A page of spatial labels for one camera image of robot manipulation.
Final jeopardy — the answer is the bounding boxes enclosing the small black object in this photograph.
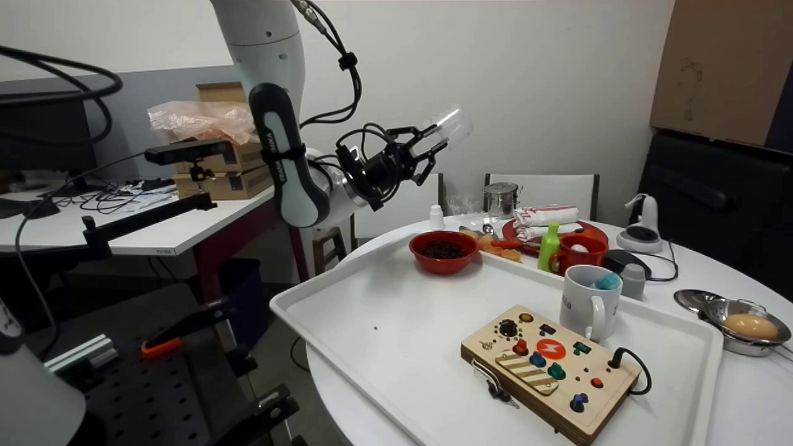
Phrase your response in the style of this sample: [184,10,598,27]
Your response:
[599,248,652,280]

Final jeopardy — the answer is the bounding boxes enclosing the wooden switch busy board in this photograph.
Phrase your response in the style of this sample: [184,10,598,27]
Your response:
[459,302,645,446]

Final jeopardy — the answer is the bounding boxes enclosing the black monitor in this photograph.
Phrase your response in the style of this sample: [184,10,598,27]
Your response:
[0,90,98,182]

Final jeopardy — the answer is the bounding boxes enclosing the small step stool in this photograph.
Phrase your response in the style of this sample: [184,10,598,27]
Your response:
[309,225,350,277]

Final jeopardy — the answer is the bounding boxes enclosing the black stereo camera bar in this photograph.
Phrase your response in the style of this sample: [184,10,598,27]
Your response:
[143,137,237,170]

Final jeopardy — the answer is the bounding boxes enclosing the small grey cup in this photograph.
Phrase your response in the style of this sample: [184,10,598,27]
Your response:
[618,260,650,302]

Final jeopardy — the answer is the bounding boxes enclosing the clear plastic container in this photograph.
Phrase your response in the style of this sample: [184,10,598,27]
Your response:
[443,209,500,240]

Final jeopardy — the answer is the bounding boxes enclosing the black dispenser cable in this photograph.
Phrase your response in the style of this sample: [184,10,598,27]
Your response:
[650,240,682,286]

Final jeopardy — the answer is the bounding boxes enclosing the open cardboard box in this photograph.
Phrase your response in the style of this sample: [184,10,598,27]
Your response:
[196,82,258,145]

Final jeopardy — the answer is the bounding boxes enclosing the tangled desk cables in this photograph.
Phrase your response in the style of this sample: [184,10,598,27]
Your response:
[46,179,181,218]

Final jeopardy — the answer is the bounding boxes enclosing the orange toy carrot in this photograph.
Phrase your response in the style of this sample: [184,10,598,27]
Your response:
[461,233,526,265]

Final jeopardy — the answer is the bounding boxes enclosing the black waste bin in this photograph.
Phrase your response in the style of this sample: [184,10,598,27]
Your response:
[216,259,272,353]

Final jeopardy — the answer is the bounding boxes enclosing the flat cardboard box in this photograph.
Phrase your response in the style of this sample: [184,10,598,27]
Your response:
[168,135,281,204]

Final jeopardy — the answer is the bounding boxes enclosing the black cabinet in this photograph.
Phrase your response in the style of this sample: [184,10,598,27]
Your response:
[636,129,793,302]

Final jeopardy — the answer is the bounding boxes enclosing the pink plastic bag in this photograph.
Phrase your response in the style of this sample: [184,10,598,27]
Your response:
[147,99,261,148]

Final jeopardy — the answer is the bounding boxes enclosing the black jack plug cable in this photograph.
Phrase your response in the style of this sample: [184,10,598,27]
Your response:
[606,344,653,399]

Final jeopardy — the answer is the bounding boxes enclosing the thick black cable hose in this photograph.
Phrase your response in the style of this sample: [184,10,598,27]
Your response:
[0,44,127,145]

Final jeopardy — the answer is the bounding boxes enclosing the black mounting bar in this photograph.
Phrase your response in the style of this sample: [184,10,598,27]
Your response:
[79,192,217,260]

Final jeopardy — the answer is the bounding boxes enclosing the white ceramic mug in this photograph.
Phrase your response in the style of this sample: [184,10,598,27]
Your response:
[557,264,624,344]

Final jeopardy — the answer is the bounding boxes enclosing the clear glass pitcher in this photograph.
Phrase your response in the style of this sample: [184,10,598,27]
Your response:
[481,182,522,220]

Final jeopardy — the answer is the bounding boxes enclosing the white plastic tray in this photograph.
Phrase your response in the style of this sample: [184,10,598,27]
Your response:
[267,236,727,446]

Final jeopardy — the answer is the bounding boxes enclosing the green plastic bottle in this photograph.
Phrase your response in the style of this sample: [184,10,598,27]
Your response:
[535,220,563,275]

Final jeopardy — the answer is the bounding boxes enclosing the white red patterned cloth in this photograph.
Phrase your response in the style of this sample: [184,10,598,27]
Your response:
[510,204,582,244]

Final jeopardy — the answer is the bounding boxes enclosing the large cardboard sheet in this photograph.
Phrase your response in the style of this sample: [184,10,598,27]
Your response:
[650,0,793,151]

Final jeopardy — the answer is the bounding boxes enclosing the aluminium extrusion bar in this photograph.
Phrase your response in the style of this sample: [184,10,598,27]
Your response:
[41,332,118,378]

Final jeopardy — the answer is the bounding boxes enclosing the white desk red legs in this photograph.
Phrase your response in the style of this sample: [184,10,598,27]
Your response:
[0,177,309,306]

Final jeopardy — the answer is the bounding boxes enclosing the red bowl with beans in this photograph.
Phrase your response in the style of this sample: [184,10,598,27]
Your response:
[407,229,484,277]

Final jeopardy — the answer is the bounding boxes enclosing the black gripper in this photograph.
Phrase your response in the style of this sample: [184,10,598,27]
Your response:
[331,121,454,213]

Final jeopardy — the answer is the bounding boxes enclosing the orange handled black clamp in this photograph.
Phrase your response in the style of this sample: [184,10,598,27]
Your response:
[137,297,235,364]

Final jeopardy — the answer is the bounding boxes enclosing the black perforated work table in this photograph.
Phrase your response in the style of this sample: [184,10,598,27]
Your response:
[46,344,305,446]

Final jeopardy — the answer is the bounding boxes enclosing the black key with wires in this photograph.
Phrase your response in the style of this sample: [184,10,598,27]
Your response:
[470,358,516,404]

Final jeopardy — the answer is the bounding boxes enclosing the red cup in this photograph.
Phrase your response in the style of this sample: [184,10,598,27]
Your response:
[549,230,611,277]

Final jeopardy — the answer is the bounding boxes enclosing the white rounded object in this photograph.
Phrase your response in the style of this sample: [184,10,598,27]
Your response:
[0,301,88,446]

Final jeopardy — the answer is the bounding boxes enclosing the metal strainer bowl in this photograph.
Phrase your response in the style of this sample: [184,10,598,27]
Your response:
[672,287,793,359]

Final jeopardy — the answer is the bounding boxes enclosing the white dispenser device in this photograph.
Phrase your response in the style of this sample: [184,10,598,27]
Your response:
[615,192,667,255]

